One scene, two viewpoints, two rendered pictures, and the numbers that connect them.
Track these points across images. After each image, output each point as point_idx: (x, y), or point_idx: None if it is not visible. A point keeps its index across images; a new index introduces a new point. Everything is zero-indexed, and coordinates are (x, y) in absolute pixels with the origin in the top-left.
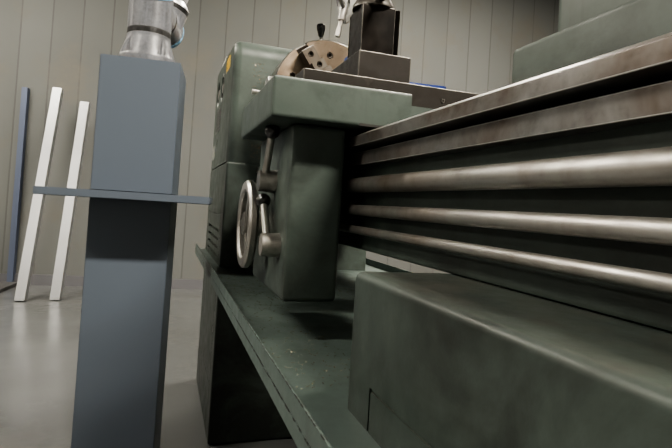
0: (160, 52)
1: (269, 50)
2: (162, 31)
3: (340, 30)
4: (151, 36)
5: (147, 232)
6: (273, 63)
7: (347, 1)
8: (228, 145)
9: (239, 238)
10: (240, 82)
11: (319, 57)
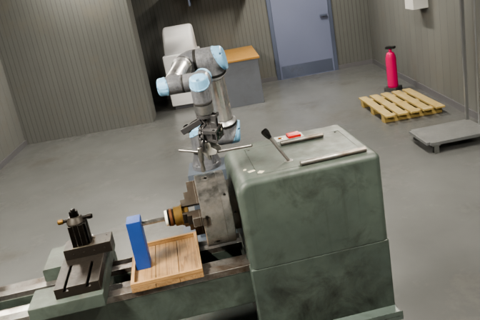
0: (197, 163)
1: (227, 161)
2: (196, 153)
3: (201, 168)
4: (193, 156)
5: None
6: (227, 171)
7: (197, 148)
8: None
9: None
10: (227, 178)
11: (187, 190)
